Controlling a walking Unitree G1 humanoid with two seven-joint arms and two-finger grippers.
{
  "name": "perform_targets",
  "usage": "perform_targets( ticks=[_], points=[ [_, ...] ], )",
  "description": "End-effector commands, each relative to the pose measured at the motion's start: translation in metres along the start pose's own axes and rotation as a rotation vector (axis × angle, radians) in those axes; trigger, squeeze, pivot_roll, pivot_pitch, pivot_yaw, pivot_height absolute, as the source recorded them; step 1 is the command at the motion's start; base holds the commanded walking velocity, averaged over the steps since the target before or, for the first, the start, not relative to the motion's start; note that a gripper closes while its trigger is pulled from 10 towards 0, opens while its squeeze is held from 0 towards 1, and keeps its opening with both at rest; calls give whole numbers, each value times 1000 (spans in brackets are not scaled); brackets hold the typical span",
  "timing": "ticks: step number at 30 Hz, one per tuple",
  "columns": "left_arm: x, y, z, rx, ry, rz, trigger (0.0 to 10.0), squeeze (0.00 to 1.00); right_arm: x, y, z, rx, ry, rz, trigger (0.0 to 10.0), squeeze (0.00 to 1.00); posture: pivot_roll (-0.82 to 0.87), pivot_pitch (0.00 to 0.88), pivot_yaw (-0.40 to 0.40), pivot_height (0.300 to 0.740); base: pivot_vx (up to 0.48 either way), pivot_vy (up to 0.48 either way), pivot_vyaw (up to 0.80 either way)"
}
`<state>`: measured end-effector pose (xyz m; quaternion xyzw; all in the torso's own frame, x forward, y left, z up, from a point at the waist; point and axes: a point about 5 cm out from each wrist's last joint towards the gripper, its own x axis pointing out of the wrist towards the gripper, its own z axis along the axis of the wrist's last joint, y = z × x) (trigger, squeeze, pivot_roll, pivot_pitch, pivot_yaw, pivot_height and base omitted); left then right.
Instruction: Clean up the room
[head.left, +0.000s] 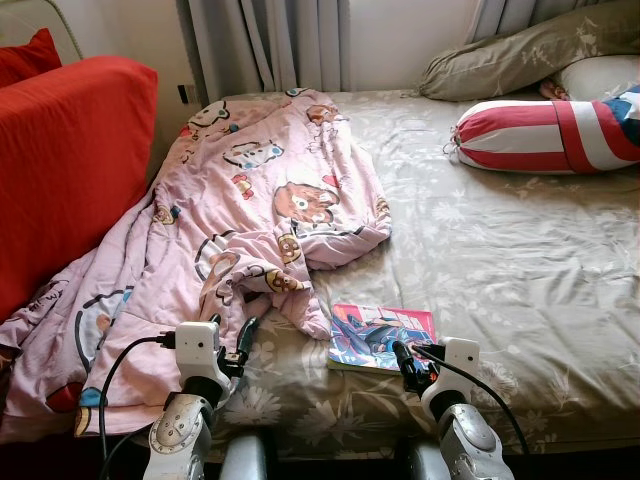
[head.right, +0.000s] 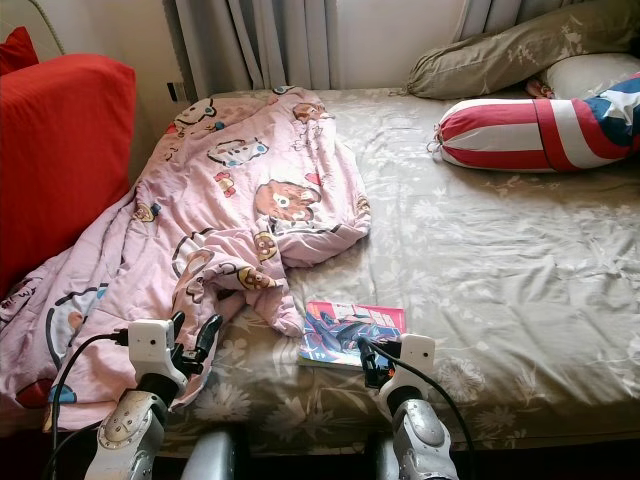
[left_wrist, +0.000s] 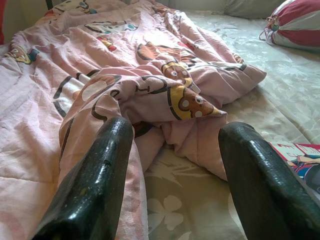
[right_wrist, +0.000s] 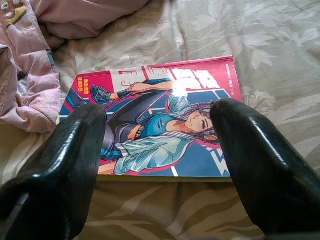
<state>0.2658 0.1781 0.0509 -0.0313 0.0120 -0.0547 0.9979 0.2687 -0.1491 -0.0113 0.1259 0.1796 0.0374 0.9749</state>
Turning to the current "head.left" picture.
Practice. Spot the pink cartoon bear blanket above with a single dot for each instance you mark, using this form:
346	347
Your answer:
260	180

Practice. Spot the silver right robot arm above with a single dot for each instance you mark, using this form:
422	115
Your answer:
465	440

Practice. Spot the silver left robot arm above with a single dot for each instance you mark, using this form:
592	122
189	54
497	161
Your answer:
190	430

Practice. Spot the grey robot right leg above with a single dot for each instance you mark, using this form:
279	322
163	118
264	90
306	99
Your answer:
425	465

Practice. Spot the grey robot leg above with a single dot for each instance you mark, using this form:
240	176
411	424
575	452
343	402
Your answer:
245	460
425	465

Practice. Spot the grey robot left leg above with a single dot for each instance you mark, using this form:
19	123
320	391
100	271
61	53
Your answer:
245	460

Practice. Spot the bed with beige floral sheet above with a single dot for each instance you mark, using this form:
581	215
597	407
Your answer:
500	260

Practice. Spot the thick red cushion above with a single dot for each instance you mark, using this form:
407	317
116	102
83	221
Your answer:
70	170

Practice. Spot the red white blue bolster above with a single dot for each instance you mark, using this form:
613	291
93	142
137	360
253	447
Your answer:
520	135

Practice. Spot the thin red cushion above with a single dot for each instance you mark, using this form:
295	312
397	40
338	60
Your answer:
25	62

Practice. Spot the white pillow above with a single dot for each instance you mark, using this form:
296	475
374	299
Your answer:
600	78

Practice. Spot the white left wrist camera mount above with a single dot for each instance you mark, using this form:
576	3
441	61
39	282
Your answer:
197	348

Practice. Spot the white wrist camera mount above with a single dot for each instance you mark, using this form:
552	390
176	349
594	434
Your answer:
460	358
197	348

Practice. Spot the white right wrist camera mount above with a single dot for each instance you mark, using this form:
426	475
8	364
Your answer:
460	358

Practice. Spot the black wall socket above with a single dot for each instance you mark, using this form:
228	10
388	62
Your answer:
184	94

